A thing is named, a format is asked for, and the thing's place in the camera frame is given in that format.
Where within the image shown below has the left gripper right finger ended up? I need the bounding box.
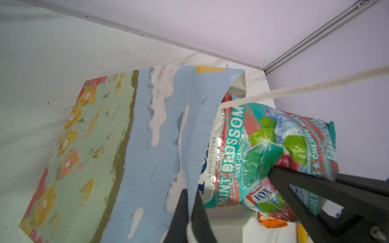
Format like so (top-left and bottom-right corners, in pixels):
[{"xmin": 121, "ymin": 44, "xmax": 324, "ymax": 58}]
[{"xmin": 190, "ymin": 191, "xmax": 217, "ymax": 243}]

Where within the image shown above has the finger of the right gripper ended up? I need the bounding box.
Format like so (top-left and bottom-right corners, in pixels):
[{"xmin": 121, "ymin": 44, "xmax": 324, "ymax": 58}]
[{"xmin": 268, "ymin": 166, "xmax": 389, "ymax": 243}]

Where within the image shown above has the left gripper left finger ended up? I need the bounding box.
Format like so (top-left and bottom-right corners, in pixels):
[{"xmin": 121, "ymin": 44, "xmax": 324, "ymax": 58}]
[{"xmin": 163, "ymin": 189, "xmax": 189, "ymax": 243}]

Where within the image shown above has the white paper gift bag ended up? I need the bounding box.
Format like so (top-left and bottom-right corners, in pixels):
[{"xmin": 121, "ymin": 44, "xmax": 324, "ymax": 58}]
[{"xmin": 19, "ymin": 63, "xmax": 389, "ymax": 243}]

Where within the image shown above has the teal Fox's candy bag front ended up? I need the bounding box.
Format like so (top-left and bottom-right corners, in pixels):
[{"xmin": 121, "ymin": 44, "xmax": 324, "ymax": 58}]
[{"xmin": 198, "ymin": 103, "xmax": 339, "ymax": 222}]

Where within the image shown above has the orange Fox's candy bag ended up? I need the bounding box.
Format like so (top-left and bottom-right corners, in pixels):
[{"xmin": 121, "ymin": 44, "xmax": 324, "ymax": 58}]
[{"xmin": 257, "ymin": 213, "xmax": 288, "ymax": 229}]

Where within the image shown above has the blue toy shovel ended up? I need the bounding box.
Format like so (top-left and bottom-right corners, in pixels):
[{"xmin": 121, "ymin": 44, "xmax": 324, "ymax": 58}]
[{"xmin": 297, "ymin": 224, "xmax": 308, "ymax": 243}]

